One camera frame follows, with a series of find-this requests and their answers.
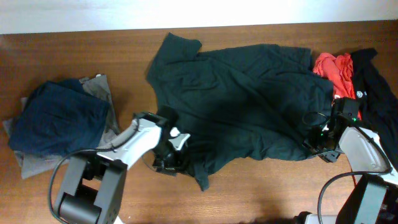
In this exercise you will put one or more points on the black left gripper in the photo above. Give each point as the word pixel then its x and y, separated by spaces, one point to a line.
pixel 180 163

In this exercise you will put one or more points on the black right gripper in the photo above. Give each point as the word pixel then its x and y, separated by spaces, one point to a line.
pixel 309 140

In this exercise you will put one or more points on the navy blue shorts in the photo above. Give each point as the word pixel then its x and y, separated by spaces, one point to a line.
pixel 59 118

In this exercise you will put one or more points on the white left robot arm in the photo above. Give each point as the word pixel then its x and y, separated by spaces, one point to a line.
pixel 93 185

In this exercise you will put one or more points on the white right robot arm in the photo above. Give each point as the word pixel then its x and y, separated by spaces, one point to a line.
pixel 374 197

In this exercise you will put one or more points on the black logo garment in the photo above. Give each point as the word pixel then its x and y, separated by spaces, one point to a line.
pixel 378 104

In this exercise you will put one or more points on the red garment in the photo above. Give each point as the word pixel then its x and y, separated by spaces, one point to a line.
pixel 339 70

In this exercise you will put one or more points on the grey folded shorts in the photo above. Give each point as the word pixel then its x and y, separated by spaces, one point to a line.
pixel 32 165

